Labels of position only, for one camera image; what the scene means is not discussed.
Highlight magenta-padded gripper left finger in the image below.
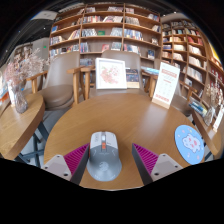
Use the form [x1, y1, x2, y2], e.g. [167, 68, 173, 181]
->
[40, 143, 92, 186]

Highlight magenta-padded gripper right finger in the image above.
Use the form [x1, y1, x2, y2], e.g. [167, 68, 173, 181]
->
[131, 143, 184, 186]

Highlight grey and white computer mouse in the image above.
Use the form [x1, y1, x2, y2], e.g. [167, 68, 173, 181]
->
[86, 130, 123, 183]

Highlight round blue cartoon mouse pad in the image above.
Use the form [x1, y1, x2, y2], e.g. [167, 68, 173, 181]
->
[174, 124, 205, 166]

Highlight beige armchair with wooden arms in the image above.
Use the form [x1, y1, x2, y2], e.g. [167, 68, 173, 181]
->
[25, 51, 86, 111]
[143, 68, 198, 118]
[79, 49, 148, 98]

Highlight round wooden side table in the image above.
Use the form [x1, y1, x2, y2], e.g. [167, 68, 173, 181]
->
[0, 93, 47, 161]
[191, 109, 224, 158]

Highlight stack of colourful books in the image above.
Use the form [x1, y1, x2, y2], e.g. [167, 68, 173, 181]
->
[188, 99, 208, 118]

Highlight white sign card, wooden base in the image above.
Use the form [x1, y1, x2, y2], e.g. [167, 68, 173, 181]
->
[151, 61, 181, 110]

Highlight glass vase with pink flowers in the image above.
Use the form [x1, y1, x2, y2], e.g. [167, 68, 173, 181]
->
[3, 48, 46, 114]

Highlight dark upright book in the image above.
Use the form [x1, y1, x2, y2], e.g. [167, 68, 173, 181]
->
[125, 68, 141, 89]

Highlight small white sign card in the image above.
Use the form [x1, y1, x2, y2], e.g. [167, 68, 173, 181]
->
[212, 104, 224, 133]
[6, 81, 17, 107]

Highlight stack of blue books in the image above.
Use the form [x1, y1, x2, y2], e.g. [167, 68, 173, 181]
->
[141, 66, 160, 76]

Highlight white framed floral picture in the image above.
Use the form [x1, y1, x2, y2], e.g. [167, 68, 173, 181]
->
[95, 57, 128, 90]

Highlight low colourful book display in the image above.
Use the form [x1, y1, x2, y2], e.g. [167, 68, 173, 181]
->
[0, 71, 11, 111]

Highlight distant wooden bookshelf unit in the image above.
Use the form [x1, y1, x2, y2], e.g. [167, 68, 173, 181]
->
[13, 42, 34, 64]

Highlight wide wooden bookshelf unit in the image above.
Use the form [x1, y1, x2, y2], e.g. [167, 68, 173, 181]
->
[48, 3, 163, 68]

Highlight white hanging ceiling panel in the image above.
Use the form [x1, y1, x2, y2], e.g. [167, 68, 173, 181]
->
[31, 9, 59, 21]

